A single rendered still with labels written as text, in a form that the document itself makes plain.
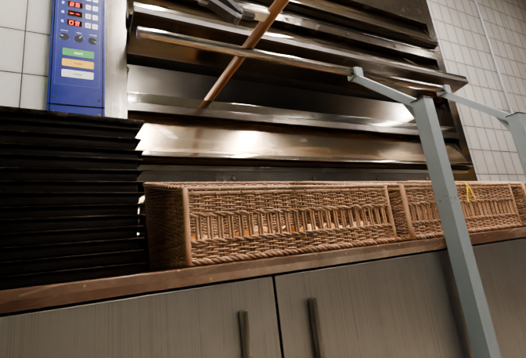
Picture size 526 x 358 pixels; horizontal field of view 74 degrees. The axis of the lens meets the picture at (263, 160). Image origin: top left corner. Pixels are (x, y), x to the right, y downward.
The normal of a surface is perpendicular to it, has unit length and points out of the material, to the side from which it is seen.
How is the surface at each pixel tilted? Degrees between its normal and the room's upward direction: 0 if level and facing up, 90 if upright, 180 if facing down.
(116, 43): 90
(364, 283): 90
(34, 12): 90
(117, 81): 90
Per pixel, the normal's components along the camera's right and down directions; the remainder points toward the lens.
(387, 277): 0.46, -0.29
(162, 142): 0.39, -0.60
